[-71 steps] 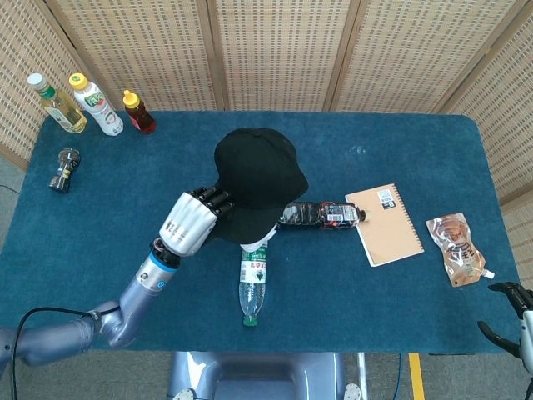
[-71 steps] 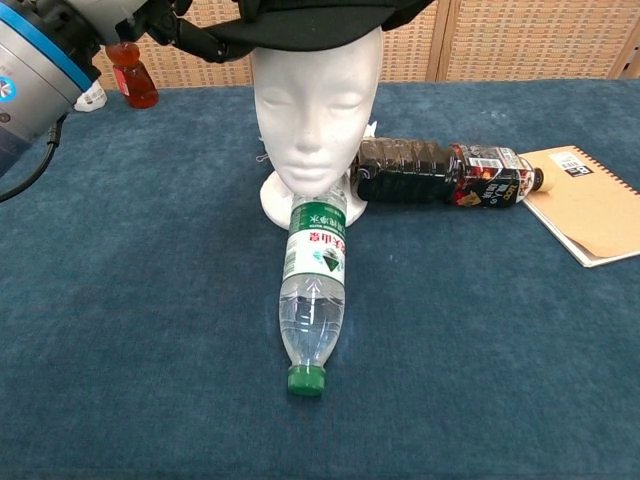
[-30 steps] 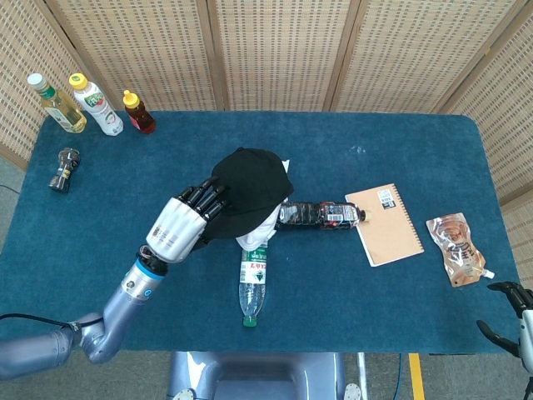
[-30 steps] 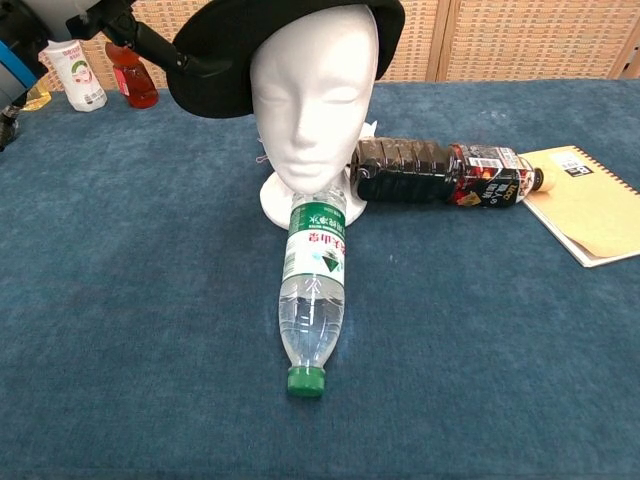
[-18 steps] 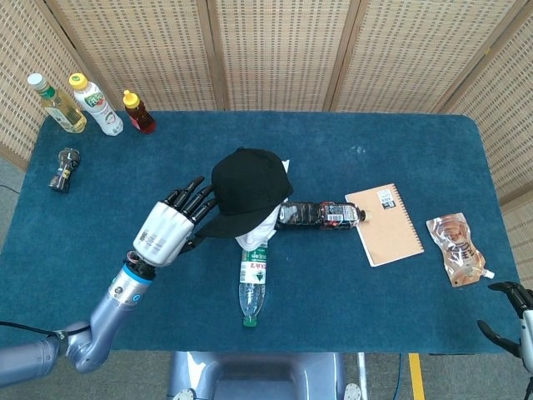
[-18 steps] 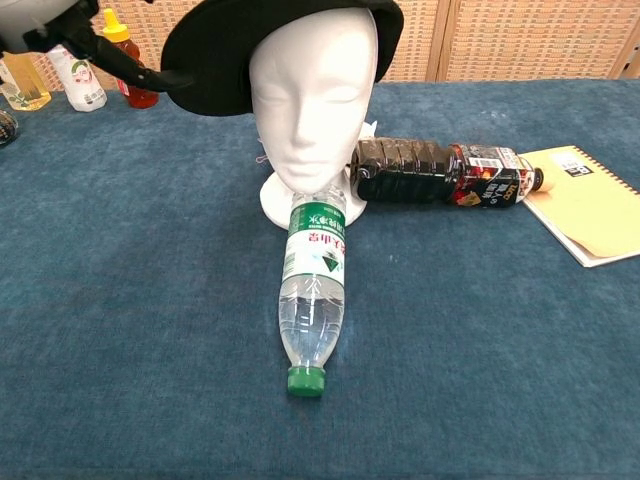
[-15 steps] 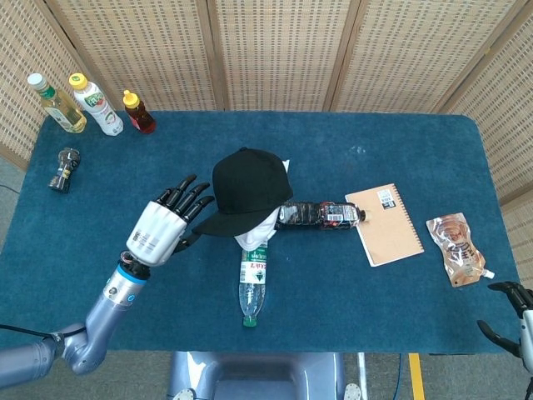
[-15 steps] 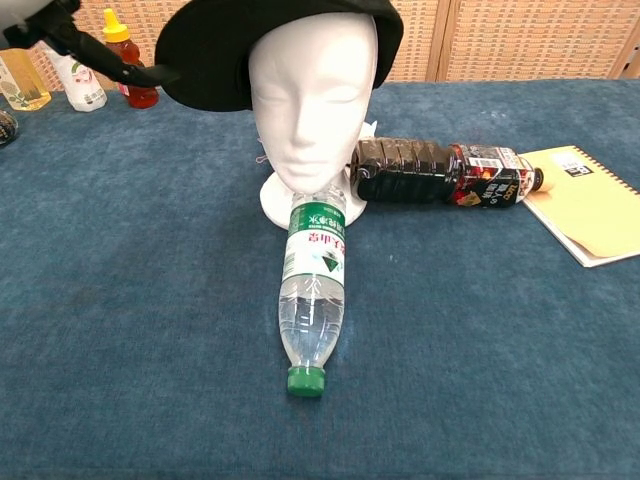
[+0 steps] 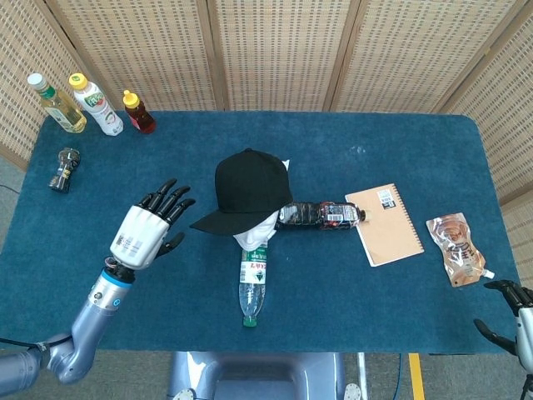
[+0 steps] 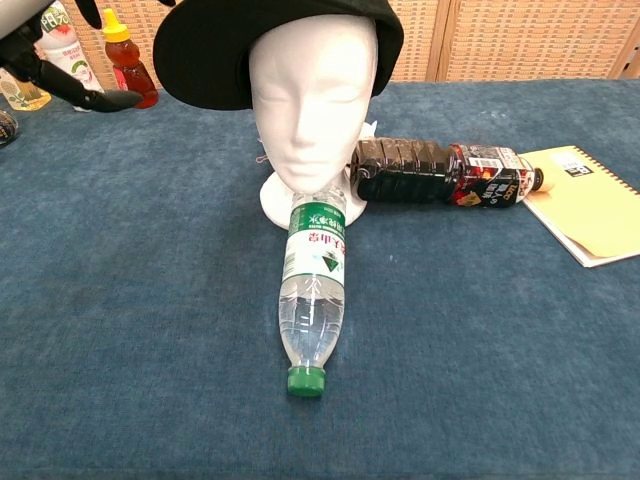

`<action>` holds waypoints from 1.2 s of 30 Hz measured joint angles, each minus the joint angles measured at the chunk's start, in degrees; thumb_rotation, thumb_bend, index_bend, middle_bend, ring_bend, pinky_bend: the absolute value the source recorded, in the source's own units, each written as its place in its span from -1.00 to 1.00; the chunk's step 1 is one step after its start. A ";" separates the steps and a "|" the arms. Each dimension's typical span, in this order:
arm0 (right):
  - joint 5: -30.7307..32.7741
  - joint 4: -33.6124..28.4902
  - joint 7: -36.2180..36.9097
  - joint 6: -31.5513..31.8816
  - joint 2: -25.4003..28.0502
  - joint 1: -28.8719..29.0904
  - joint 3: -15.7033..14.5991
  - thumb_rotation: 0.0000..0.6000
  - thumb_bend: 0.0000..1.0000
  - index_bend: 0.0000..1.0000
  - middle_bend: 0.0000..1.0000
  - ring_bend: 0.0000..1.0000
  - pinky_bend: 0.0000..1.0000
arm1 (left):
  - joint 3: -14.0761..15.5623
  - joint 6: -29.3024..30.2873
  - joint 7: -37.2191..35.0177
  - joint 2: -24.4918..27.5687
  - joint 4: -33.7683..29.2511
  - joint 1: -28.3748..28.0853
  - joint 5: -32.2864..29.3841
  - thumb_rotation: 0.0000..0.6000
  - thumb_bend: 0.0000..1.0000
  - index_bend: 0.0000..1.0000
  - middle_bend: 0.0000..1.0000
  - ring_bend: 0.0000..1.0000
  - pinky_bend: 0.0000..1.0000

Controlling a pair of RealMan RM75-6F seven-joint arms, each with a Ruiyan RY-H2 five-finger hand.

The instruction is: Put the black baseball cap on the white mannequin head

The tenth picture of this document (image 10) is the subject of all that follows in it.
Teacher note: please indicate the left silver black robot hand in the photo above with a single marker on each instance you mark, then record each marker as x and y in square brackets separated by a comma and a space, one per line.
[65, 82]

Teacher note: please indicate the black baseball cap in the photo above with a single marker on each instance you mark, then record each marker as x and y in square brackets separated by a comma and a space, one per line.
[210, 60]

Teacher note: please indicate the white foam mannequin head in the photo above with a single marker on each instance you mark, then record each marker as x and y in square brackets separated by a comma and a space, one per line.
[310, 110]

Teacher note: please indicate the white drink bottle green label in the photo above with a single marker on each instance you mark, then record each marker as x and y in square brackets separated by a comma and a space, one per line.
[70, 47]

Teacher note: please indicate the yellow tea bottle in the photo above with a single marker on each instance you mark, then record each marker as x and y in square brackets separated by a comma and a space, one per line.
[22, 97]

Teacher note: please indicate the honey bear bottle yellow cap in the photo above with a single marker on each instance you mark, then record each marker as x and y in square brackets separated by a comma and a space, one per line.
[132, 75]

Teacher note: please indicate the dark round object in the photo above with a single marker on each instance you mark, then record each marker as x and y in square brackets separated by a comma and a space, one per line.
[7, 129]

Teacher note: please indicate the woven wood-framed screen panel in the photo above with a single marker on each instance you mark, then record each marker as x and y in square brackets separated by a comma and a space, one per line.
[525, 40]
[420, 40]
[140, 30]

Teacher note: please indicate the blue table cloth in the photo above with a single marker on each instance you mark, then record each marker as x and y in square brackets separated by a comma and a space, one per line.
[150, 375]

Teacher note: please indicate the white crumpled tissue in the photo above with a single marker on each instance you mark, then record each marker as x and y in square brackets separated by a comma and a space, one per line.
[370, 129]

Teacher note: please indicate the clear water bottle green cap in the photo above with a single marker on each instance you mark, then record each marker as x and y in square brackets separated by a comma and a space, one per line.
[312, 300]

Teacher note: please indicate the dark coffee bottle black label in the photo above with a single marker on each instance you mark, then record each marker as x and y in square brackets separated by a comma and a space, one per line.
[400, 170]

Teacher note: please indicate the yellow spiral notebook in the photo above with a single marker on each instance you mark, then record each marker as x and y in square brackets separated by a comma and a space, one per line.
[590, 210]

